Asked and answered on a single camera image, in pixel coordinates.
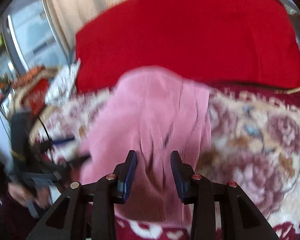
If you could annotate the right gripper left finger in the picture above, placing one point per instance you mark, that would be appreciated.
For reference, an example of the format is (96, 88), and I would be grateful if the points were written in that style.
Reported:
(66, 218)

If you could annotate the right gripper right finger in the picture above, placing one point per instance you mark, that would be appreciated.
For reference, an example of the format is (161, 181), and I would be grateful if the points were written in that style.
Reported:
(240, 218)

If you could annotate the pink corduroy jacket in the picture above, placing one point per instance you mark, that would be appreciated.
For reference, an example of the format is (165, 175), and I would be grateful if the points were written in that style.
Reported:
(154, 112)

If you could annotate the person left hand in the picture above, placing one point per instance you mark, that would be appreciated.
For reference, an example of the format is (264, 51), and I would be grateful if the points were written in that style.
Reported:
(23, 195)

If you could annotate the beige coat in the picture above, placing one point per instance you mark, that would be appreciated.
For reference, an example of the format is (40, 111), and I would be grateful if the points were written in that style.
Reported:
(48, 73)

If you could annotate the red gift box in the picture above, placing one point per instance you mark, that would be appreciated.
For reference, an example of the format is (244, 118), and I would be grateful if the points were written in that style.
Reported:
(35, 98)

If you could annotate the white patterned cushion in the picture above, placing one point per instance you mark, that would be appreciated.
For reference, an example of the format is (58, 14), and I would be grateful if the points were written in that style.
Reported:
(62, 85)

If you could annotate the floral plush blanket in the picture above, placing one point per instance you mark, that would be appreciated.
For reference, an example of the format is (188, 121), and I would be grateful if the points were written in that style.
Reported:
(255, 141)

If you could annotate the display shelf with plants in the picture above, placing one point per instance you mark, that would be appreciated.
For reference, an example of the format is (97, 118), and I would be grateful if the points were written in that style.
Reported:
(8, 76)

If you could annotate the orange black folded cloth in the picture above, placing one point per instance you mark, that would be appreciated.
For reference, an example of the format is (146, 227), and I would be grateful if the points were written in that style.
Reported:
(27, 77)

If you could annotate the red sofa cover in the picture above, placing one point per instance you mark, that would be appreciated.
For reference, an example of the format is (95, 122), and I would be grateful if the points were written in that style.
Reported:
(250, 41)

